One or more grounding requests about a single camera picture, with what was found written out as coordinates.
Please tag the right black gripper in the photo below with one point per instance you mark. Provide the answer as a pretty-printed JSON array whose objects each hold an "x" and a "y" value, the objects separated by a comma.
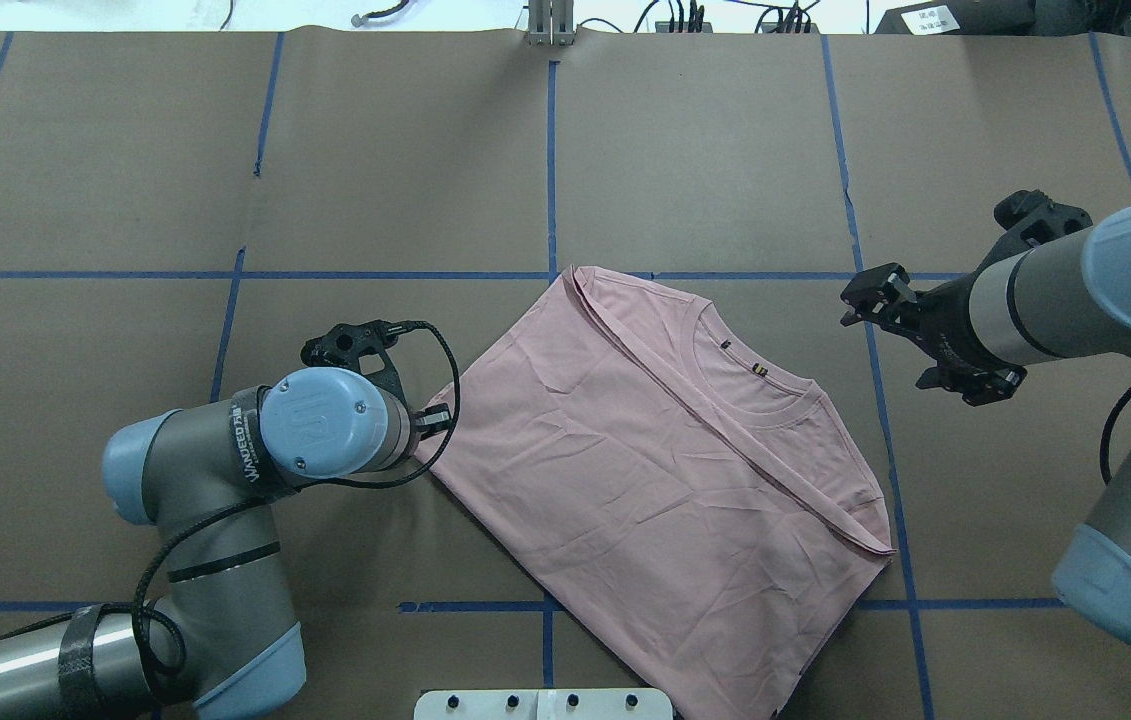
[{"x": 945, "y": 318}]

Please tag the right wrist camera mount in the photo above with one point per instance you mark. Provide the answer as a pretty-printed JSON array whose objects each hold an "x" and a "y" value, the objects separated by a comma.
[{"x": 1029, "y": 219}]

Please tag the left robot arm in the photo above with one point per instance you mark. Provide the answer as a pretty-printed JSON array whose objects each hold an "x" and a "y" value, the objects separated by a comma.
[{"x": 211, "y": 623}]

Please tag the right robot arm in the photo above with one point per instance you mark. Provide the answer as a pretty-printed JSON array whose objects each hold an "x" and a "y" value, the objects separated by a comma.
[{"x": 1055, "y": 286}]

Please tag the pink Snoopy t-shirt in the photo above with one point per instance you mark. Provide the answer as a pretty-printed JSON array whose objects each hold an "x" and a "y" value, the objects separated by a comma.
[{"x": 699, "y": 510}]

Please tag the aluminium frame post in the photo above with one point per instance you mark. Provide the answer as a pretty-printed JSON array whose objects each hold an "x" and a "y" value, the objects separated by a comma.
[{"x": 550, "y": 23}]

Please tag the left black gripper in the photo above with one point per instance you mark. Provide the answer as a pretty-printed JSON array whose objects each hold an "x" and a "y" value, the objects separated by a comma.
[{"x": 434, "y": 418}]

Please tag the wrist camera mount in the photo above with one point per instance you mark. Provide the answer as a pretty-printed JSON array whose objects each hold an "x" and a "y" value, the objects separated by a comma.
[
  {"x": 1029, "y": 219},
  {"x": 345, "y": 345}
]

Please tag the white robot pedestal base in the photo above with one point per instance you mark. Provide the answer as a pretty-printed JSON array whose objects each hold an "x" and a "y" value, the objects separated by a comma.
[{"x": 545, "y": 703}]

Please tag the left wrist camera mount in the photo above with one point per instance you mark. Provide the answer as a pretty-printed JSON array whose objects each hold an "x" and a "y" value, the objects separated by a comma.
[{"x": 345, "y": 345}]

